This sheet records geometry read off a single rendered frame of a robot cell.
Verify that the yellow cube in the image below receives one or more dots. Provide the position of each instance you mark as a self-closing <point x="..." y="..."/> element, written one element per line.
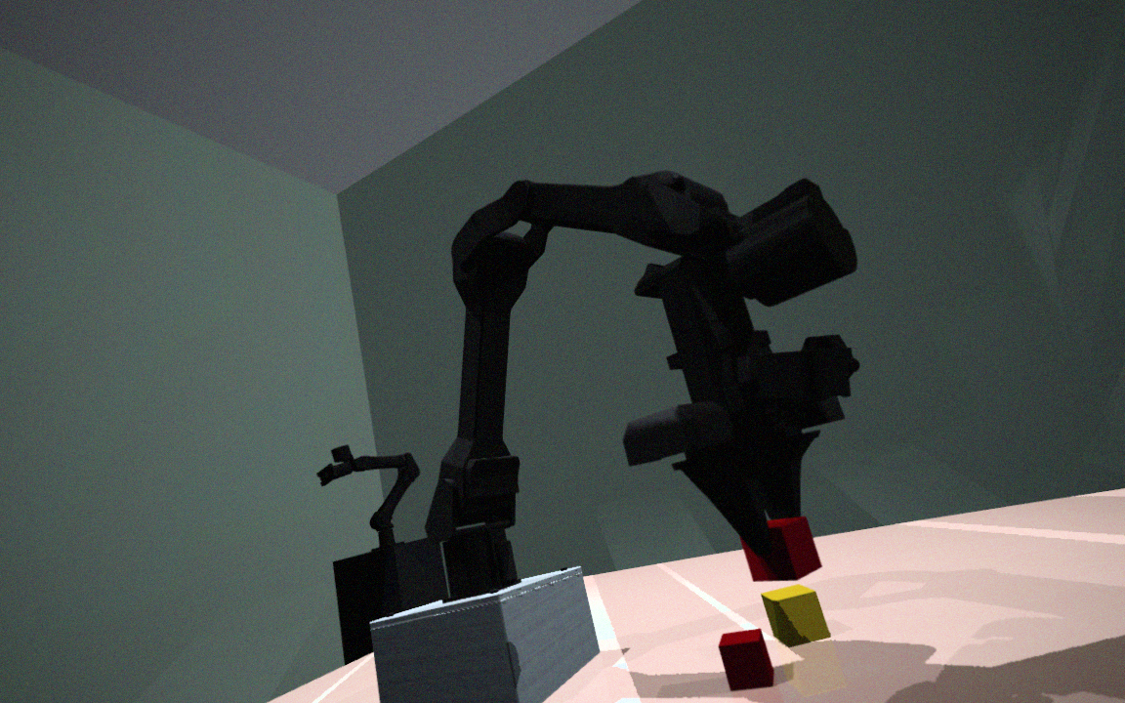
<point x="795" y="615"/>

